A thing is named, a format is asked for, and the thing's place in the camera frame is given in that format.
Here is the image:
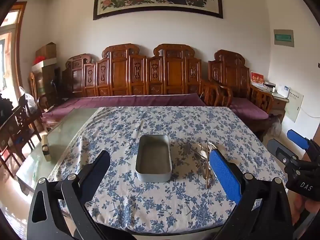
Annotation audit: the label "blue floral tablecloth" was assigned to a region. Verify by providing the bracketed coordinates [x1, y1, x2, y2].
[47, 106, 288, 236]

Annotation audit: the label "carved wooden sofa bench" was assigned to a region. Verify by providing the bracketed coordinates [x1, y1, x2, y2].
[41, 43, 233, 130]

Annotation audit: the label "white wall panel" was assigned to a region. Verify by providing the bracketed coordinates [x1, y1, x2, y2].
[284, 88, 304, 123]

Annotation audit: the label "cardboard box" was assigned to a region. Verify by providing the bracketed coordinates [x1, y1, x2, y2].
[35, 42, 57, 59]

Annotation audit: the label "red card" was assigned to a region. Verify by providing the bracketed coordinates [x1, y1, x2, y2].
[250, 71, 264, 87]

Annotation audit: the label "white box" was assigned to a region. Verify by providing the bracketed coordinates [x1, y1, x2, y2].
[31, 58, 58, 72]

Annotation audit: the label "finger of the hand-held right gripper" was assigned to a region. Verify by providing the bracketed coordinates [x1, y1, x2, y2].
[267, 138, 299, 168]
[287, 129, 320, 157]

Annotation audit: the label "person's right hand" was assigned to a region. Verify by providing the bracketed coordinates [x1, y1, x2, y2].
[292, 195, 320, 227]

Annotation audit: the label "white plastic bag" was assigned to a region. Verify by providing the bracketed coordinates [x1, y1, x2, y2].
[18, 87, 38, 117]

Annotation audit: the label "stacked cardboard boxes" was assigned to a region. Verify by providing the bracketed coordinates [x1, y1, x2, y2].
[41, 66, 62, 106]

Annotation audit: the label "carved wooden armchair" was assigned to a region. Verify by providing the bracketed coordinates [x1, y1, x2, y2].
[207, 50, 274, 120]

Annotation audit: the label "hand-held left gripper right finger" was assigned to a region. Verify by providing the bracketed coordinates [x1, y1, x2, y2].
[209, 149, 294, 240]

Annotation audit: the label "wooden dining chair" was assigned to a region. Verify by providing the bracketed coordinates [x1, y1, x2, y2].
[0, 99, 42, 177]

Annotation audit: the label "green wall sign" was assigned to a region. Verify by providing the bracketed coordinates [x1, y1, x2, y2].
[273, 29, 294, 48]

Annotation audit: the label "glass table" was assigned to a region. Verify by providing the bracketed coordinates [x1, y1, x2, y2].
[15, 107, 101, 194]

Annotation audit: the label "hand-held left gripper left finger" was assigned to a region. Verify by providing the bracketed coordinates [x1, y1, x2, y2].
[26, 150, 112, 240]

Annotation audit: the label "grey furry thing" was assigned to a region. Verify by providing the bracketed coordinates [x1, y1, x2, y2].
[266, 116, 283, 137]

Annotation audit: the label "rectangular metal tin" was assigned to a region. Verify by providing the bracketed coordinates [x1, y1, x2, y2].
[135, 134, 172, 183]

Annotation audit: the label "wooden door frame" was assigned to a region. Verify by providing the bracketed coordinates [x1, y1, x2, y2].
[0, 1, 28, 92]

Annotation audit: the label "wooden side table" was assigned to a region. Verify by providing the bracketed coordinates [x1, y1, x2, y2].
[271, 92, 289, 122]

